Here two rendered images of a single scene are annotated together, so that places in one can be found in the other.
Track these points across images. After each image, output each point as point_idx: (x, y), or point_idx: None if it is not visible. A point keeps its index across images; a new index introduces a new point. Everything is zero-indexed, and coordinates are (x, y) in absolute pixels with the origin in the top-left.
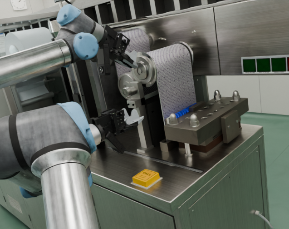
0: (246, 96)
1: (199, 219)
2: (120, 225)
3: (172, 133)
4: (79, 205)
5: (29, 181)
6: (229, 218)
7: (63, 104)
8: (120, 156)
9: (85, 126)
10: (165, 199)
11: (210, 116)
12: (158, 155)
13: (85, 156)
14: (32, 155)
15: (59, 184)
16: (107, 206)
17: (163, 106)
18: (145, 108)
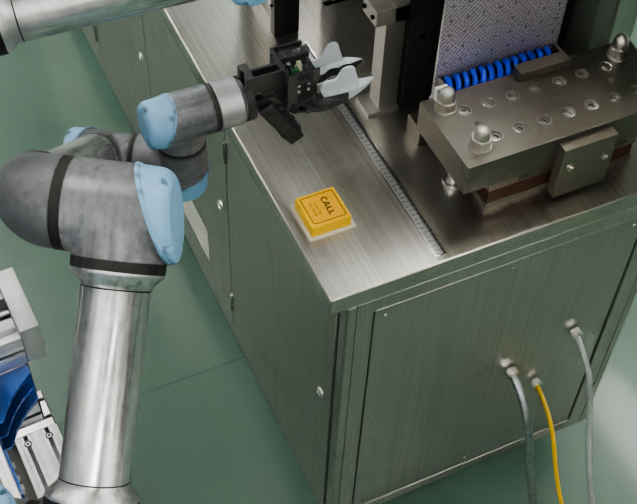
0: None
1: (398, 329)
2: (261, 238)
3: (430, 131)
4: (119, 360)
5: None
6: (485, 332)
7: (143, 183)
8: None
9: (165, 242)
10: (328, 290)
11: (535, 130)
12: (390, 146)
13: (151, 283)
14: (75, 255)
15: (99, 320)
16: (246, 189)
17: (443, 48)
18: (406, 23)
